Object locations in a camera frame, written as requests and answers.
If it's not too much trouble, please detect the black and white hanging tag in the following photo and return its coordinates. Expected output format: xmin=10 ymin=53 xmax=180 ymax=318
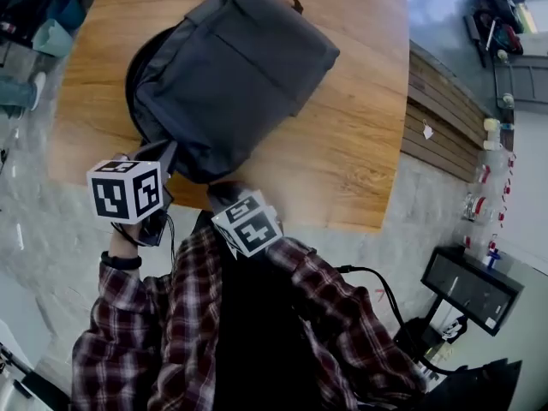
xmin=440 ymin=316 xmax=470 ymax=345

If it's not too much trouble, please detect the white plastic bottle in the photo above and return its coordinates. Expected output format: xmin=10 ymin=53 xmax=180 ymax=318
xmin=482 ymin=117 xmax=503 ymax=152

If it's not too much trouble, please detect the thick black cable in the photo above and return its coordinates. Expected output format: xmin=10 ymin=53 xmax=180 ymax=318
xmin=333 ymin=264 xmax=456 ymax=377

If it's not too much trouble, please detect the dark teal bin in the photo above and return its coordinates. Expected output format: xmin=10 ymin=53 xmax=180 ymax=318
xmin=45 ymin=0 xmax=87 ymax=33

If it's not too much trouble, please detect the black desk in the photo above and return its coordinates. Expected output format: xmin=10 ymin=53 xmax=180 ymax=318
xmin=0 ymin=0 xmax=72 ymax=53

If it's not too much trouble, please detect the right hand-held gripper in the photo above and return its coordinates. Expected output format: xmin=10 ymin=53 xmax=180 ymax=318
xmin=207 ymin=182 xmax=285 ymax=261

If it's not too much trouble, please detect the grey platform cart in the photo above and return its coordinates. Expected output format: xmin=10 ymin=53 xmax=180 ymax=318
xmin=491 ymin=52 xmax=548 ymax=111

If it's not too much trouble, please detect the black monitor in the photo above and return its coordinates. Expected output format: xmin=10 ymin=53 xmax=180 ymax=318
xmin=420 ymin=246 xmax=526 ymax=338

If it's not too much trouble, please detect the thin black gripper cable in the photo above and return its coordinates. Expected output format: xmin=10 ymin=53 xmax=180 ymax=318
xmin=164 ymin=211 xmax=178 ymax=274

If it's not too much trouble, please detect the black wristband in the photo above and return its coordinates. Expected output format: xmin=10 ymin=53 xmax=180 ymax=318
xmin=99 ymin=250 xmax=144 ymax=272

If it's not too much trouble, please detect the person's left forearm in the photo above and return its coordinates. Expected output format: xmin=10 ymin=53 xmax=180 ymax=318
xmin=71 ymin=222 xmax=175 ymax=411

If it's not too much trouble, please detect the small blue white object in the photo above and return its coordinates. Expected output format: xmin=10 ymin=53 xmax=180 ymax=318
xmin=483 ymin=245 xmax=504 ymax=270

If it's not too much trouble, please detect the light teal bin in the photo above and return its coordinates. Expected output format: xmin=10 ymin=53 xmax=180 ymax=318
xmin=31 ymin=18 xmax=74 ymax=58

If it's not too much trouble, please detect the black bag pile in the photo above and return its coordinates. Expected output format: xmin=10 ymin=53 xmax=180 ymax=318
xmin=463 ymin=0 xmax=527 ymax=69

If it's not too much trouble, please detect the person's right forearm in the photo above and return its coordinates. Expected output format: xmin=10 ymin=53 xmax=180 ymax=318
xmin=267 ymin=237 xmax=429 ymax=411

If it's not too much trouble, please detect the black angular case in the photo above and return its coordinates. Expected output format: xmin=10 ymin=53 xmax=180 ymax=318
xmin=422 ymin=357 xmax=524 ymax=411

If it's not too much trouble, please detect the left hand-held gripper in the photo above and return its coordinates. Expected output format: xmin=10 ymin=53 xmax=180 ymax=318
xmin=86 ymin=140 xmax=180 ymax=248

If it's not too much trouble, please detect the black monitor stand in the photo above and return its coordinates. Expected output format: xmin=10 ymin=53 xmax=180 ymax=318
xmin=392 ymin=295 xmax=445 ymax=360

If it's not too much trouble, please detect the group of clear plastic bottles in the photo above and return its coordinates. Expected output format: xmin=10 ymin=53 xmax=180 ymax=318
xmin=461 ymin=149 xmax=518 ymax=253

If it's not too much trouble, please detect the person's torso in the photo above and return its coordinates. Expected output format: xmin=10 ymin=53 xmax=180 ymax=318
xmin=212 ymin=224 xmax=329 ymax=411

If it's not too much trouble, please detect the dark grey backpack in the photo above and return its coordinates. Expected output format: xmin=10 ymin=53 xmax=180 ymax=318
xmin=124 ymin=0 xmax=342 ymax=187

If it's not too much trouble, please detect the wooden slatted bench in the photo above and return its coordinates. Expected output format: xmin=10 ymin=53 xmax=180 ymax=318
xmin=399 ymin=38 xmax=515 ymax=184

